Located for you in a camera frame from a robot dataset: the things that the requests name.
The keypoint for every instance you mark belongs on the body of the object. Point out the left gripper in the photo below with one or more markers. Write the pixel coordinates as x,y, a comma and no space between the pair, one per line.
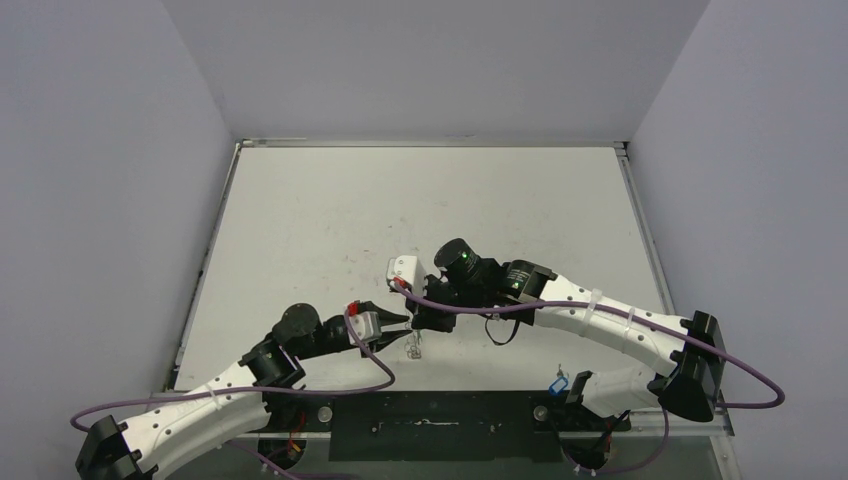
385,317

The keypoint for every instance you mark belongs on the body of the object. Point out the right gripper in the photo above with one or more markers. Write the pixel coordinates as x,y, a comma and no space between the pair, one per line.
436,302

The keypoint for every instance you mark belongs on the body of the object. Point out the large metal key ring plate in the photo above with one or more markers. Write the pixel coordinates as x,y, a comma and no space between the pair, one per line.
413,345

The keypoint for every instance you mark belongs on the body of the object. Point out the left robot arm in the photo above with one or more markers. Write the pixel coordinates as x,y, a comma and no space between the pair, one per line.
243,398

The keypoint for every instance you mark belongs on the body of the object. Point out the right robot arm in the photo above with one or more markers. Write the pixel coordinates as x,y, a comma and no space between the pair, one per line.
679,359

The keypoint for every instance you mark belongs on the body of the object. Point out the blue tagged key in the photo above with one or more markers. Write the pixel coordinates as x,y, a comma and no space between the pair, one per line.
561,382

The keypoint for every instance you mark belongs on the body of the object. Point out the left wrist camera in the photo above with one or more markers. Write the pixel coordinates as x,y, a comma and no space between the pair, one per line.
363,323

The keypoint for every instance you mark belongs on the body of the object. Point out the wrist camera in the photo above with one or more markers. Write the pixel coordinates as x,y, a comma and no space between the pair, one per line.
363,323
410,271

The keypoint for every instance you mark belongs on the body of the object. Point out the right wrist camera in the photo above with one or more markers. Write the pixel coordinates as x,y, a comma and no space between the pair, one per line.
410,271

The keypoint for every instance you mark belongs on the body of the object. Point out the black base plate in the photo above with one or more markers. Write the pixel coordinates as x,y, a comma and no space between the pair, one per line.
436,426

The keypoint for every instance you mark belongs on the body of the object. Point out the aluminium rail front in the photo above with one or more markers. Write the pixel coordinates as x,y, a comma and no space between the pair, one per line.
475,411

